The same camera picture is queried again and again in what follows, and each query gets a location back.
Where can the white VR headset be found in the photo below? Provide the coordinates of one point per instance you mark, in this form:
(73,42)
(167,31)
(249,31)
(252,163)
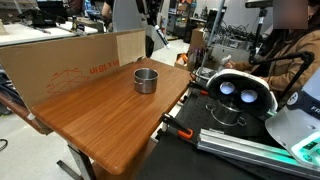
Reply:
(243,90)

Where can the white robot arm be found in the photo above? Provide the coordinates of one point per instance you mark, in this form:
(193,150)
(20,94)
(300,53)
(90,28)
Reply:
(134,14)

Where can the black Expo marker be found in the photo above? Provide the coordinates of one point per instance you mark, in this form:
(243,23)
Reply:
(162,37)

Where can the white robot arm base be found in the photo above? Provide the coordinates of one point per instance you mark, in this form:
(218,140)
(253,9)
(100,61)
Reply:
(296,127)

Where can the black camera stand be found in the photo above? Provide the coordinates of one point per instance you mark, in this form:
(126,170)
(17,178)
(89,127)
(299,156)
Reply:
(296,28)

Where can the aluminium rail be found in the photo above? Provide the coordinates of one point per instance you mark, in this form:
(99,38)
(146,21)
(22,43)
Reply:
(254,153)

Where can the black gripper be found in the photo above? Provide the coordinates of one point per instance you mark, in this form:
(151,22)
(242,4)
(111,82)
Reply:
(150,9)

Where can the black orange clamp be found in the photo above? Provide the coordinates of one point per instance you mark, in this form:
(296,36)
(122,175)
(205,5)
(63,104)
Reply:
(182,131)

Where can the brown cardboard sheet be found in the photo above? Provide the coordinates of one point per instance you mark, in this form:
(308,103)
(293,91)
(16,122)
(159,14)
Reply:
(42,70)

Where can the silver metal pot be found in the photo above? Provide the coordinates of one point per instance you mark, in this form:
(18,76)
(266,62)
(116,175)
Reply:
(145,80)

